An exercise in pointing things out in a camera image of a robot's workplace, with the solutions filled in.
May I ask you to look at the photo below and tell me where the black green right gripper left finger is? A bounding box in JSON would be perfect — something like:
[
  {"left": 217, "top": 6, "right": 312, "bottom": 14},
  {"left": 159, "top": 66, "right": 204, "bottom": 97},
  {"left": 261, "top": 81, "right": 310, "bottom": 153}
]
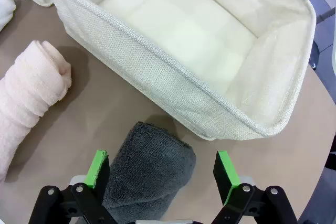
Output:
[{"left": 28, "top": 150, "right": 119, "bottom": 224}]

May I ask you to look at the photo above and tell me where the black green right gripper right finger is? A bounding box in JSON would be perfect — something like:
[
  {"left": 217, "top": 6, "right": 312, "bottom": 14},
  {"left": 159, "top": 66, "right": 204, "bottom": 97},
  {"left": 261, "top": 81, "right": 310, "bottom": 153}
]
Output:
[{"left": 209, "top": 150, "right": 299, "bottom": 224}]

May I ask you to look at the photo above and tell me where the grey towel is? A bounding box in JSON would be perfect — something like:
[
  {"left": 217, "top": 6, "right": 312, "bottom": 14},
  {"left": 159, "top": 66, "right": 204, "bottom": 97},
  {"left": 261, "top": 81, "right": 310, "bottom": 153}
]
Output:
[{"left": 101, "top": 121, "right": 197, "bottom": 224}]

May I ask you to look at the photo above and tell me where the pink towel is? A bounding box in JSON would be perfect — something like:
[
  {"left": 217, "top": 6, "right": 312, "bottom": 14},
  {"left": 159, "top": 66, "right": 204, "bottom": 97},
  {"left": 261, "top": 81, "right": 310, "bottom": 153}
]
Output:
[{"left": 0, "top": 40, "right": 72, "bottom": 183}]

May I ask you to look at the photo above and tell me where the white rolled towel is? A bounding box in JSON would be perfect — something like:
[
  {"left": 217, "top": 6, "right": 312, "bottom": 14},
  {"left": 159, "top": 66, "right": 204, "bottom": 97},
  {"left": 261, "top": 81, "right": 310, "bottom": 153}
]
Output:
[{"left": 0, "top": 0, "right": 16, "bottom": 32}]

